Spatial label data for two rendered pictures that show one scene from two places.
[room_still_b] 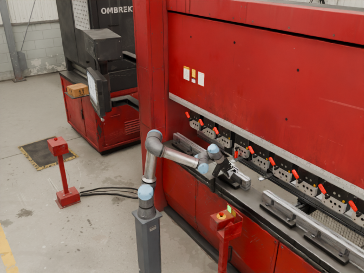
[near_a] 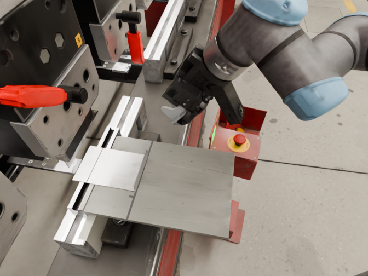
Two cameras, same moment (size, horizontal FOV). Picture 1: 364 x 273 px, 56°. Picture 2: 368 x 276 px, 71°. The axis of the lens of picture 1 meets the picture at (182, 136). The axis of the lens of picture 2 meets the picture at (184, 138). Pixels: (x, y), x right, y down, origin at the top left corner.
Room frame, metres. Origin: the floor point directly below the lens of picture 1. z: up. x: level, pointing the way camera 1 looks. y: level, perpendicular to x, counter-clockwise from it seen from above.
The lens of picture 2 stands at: (2.58, -0.07, 1.45)
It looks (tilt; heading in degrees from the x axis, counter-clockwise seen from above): 52 degrees down; 225
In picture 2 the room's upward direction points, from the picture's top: straight up
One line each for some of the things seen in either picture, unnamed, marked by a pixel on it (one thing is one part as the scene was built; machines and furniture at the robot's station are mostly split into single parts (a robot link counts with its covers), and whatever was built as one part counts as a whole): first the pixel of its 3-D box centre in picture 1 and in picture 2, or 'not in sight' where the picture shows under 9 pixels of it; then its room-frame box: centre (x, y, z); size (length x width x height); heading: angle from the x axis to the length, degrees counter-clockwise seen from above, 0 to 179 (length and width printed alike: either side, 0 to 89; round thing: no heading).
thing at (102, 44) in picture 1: (105, 77); not in sight; (3.25, 0.75, 1.53); 0.51 x 0.25 x 0.85; 25
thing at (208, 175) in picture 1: (214, 169); (165, 180); (2.43, -0.27, 1.00); 0.26 x 0.18 x 0.01; 125
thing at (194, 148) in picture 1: (189, 146); not in sight; (2.96, -0.08, 0.92); 0.50 x 0.06 x 0.10; 35
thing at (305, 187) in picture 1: (310, 180); not in sight; (1.87, -0.83, 1.26); 0.15 x 0.09 x 0.17; 35
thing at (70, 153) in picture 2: (228, 150); (72, 127); (2.51, -0.39, 1.13); 0.10 x 0.02 x 0.10; 35
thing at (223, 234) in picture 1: (225, 222); (236, 137); (2.06, -0.33, 0.75); 0.20 x 0.16 x 0.18; 28
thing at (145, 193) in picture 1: (145, 195); not in sight; (2.14, 0.27, 0.94); 0.13 x 0.12 x 0.14; 178
